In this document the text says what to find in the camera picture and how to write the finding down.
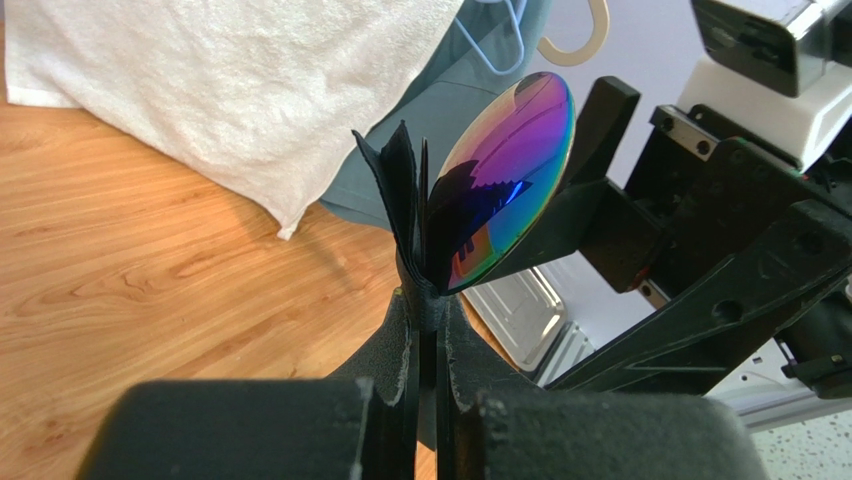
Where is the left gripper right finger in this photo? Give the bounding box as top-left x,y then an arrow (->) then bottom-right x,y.
436,299 -> 766,479

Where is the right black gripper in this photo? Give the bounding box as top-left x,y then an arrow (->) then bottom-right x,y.
483,76 -> 851,399

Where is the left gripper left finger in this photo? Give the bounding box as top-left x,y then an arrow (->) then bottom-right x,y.
77,291 -> 417,479

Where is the iridescent spoon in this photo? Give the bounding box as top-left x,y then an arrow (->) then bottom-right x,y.
425,72 -> 575,295

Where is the black paper napkin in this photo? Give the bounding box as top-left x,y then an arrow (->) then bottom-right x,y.
352,122 -> 448,333

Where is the purple iridescent knife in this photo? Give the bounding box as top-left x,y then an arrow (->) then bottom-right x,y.
425,160 -> 533,267

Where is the steel tray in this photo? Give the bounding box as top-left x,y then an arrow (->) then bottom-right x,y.
463,267 -> 595,387

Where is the beige clothes hanger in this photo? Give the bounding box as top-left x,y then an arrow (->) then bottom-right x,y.
537,0 -> 611,67

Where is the teal grey shirt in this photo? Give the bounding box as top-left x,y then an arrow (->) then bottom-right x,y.
319,0 -> 554,233

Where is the white towel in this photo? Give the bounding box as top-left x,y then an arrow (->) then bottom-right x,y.
4,1 -> 461,239

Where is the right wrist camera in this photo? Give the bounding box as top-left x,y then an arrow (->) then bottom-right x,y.
675,0 -> 852,174

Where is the light blue wire hanger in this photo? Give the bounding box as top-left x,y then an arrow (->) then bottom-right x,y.
453,0 -> 528,77

